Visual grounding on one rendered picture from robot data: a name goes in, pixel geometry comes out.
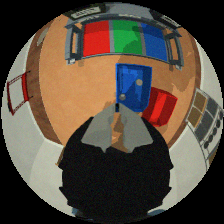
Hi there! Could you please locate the red bin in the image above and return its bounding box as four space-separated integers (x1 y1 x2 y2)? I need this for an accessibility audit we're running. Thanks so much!
141 87 178 127

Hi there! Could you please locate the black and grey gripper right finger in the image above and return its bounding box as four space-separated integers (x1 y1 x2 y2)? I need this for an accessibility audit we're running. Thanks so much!
117 103 174 170

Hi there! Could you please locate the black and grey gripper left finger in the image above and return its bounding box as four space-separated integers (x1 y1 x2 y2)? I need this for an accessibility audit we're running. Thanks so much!
58 103 117 170

